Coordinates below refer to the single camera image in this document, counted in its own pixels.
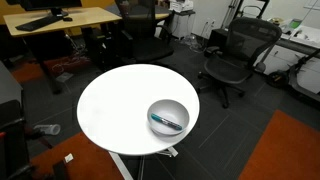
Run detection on white table base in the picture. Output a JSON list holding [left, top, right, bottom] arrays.
[[108, 145, 180, 180]]

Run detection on white floor cables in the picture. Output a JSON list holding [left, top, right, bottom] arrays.
[[49, 53, 92, 76]]

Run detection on black equipment box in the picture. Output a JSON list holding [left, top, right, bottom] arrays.
[[210, 27, 232, 52]]

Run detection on clear plastic cup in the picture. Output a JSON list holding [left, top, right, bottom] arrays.
[[33, 123, 62, 136]]

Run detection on black computer keyboard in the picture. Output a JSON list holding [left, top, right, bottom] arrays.
[[14, 15, 64, 33]]

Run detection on grey floor plate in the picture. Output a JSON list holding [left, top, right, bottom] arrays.
[[55, 71, 75, 84]]

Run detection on metal stand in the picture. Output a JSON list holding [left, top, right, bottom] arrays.
[[220, 0, 246, 30]]

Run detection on black computer monitor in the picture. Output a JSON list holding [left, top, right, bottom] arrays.
[[19, 0, 83, 18]]

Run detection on green box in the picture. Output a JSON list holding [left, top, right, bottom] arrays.
[[288, 18, 303, 30]]

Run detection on grey round bowl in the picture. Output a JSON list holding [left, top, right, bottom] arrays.
[[146, 98, 191, 137]]

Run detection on black clamp orange handle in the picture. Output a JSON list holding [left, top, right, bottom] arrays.
[[0, 116, 54, 150], [6, 163, 36, 180]]

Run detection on light wooden desk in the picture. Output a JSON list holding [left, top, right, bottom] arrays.
[[3, 6, 123, 95]]

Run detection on white printer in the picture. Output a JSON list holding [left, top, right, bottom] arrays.
[[168, 0, 195, 14]]

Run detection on white counter cabinet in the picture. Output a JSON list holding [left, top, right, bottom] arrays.
[[254, 24, 320, 95]]

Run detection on small white cabinet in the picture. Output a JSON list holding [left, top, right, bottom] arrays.
[[170, 10, 197, 40]]

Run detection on black vertical post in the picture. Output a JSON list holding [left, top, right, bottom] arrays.
[[52, 160, 72, 180]]

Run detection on black electric scooter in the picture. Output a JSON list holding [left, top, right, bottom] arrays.
[[265, 49, 320, 104]]

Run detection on black computer tower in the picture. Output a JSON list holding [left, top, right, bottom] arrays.
[[81, 26, 113, 69]]

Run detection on white paper scrap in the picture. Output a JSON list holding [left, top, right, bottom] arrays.
[[63, 152, 75, 164]]

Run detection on teal capped marker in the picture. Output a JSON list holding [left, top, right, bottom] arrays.
[[150, 113, 184, 131]]

